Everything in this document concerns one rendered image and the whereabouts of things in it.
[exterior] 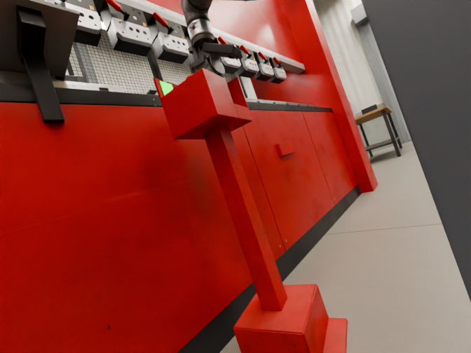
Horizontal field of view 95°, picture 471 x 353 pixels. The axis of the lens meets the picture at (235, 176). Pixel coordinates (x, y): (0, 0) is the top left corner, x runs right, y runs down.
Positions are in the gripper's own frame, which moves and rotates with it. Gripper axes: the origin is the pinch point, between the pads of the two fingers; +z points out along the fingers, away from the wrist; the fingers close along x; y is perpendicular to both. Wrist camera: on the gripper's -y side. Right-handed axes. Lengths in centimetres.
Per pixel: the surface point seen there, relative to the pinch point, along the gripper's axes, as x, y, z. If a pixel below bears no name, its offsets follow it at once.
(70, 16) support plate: 29.0, 18.9, -23.2
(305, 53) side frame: -177, -7, -74
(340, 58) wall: -732, -43, -237
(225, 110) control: 10.9, -5.3, 6.3
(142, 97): 8.8, 25.0, -9.5
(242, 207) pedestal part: 8.1, -1.3, 32.3
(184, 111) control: 15.1, 4.1, 3.7
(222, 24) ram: -67, 24, -69
